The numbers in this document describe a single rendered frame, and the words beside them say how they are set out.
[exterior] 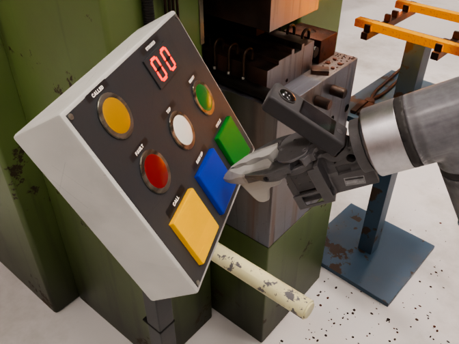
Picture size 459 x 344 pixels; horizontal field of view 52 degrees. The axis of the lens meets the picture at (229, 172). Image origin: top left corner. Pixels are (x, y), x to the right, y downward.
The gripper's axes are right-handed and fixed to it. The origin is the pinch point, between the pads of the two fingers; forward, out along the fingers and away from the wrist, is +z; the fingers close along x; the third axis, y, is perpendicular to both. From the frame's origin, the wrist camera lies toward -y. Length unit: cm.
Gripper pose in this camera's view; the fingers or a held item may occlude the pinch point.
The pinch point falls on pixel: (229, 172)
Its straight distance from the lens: 68.8
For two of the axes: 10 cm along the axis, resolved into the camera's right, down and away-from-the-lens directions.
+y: 4.8, 7.7, 4.2
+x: 2.6, -5.9, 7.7
